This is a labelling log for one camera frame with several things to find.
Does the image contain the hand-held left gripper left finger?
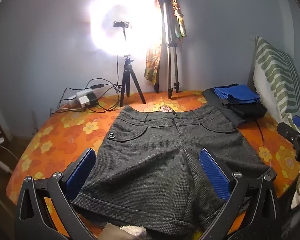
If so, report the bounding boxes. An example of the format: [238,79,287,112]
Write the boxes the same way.
[14,148,100,240]

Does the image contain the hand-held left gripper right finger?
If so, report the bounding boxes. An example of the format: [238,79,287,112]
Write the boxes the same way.
[199,148,283,240]

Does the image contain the grey houndstooth short pants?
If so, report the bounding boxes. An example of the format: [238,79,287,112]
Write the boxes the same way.
[71,105,277,235]

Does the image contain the orange floral blanket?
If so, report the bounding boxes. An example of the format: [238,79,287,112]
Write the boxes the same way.
[5,90,300,240]

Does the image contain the black folded cloth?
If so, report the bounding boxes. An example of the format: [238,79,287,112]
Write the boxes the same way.
[202,89,268,127]

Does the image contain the green striped pillow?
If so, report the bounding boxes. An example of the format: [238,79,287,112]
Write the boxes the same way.
[252,35,300,138]

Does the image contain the blue folded cloth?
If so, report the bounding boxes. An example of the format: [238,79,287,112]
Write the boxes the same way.
[213,84,260,105]

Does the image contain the black plug adapter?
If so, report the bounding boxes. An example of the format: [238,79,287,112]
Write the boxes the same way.
[87,92,99,107]

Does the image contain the small black tripod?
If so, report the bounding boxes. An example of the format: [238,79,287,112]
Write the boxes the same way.
[119,54,147,107]

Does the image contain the colourful patterned scarf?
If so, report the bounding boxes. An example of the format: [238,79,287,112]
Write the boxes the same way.
[144,0,187,85]

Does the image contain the black phone clamp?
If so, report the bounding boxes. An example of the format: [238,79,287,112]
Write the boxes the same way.
[113,21,132,42]

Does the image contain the tall silver tripod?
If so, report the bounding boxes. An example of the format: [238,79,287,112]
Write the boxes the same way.
[154,0,180,100]

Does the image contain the thin dark cord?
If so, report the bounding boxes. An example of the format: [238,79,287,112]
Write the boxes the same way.
[255,118,266,146]

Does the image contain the white cable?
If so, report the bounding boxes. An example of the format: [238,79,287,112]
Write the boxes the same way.
[0,144,20,173]

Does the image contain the white power strip with cables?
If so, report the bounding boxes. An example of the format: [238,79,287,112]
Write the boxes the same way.
[50,78,123,117]

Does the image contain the bright ring light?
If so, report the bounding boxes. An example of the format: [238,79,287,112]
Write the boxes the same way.
[86,0,163,57]

